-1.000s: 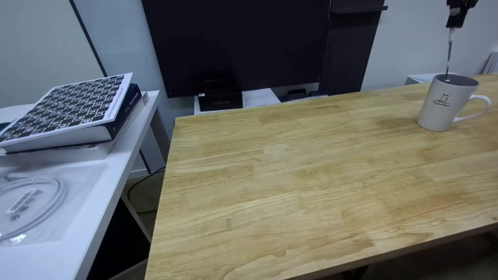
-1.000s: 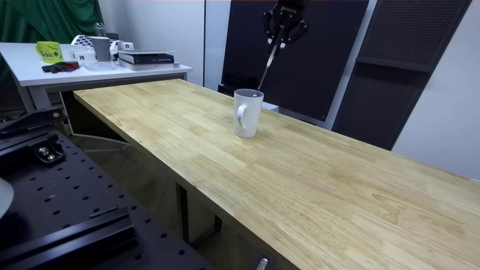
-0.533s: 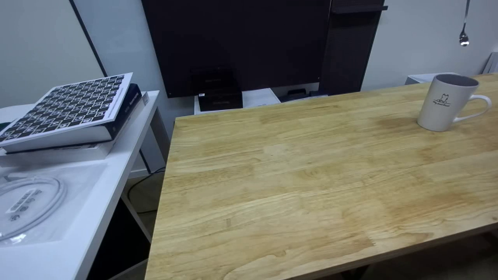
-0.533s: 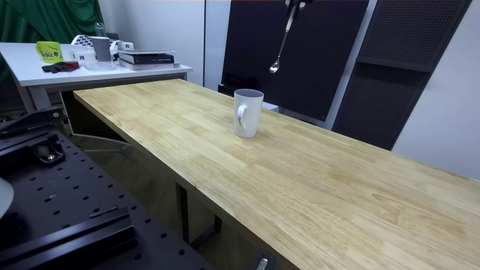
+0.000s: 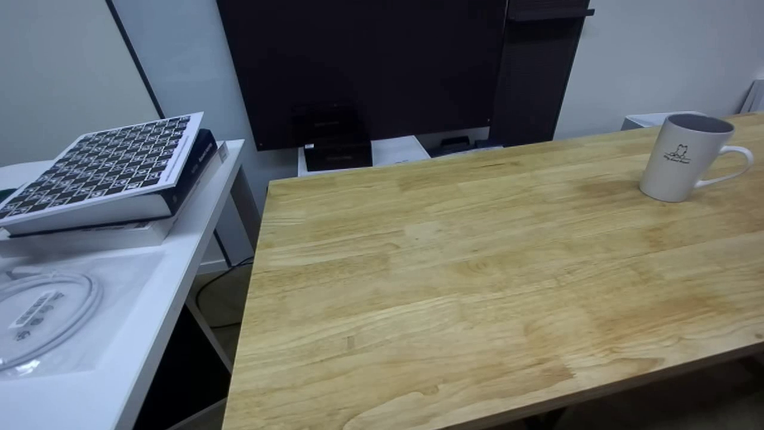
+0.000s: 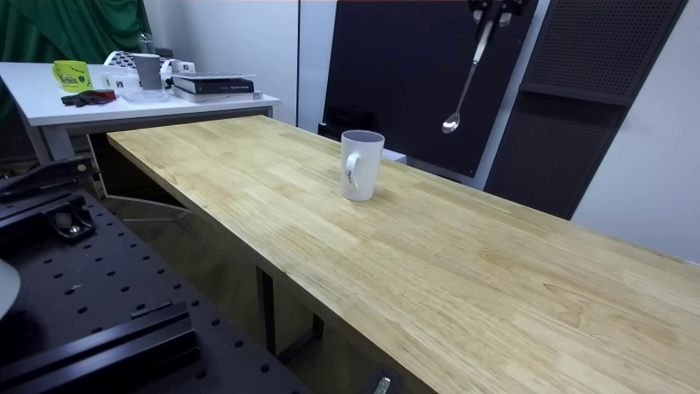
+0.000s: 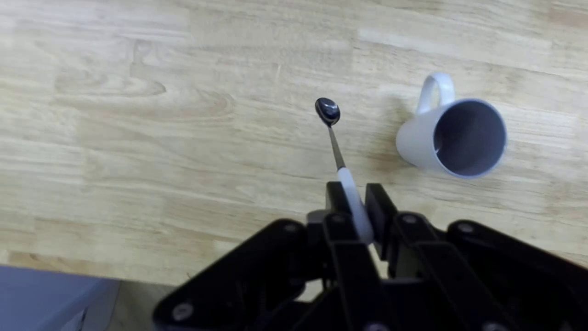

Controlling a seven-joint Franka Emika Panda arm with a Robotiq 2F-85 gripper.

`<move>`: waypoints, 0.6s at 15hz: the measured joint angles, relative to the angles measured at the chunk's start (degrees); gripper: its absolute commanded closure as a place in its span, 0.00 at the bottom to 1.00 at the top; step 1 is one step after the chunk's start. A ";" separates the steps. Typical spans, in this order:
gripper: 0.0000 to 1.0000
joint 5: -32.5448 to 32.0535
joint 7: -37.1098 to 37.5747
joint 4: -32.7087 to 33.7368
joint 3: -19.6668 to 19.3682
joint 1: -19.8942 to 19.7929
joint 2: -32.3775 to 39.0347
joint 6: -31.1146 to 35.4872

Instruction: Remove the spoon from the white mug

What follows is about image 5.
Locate bagged coil of white cable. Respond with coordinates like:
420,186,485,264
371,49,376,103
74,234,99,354
0,253,165,379

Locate checkerboard calibration board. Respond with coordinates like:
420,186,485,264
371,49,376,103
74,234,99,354
0,112,204,227

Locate black cable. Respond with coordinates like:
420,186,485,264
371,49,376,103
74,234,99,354
195,256,254,328

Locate large black monitor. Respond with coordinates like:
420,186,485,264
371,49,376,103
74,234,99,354
216,0,509,152

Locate white side table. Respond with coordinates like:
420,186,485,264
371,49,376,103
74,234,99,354
0,139,261,430

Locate small black box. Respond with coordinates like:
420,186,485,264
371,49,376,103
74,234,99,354
304,142,373,173

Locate black ribbed tower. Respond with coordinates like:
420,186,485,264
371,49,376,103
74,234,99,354
489,0,595,148

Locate white mug with print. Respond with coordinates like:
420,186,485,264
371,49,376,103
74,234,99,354
639,113,754,203

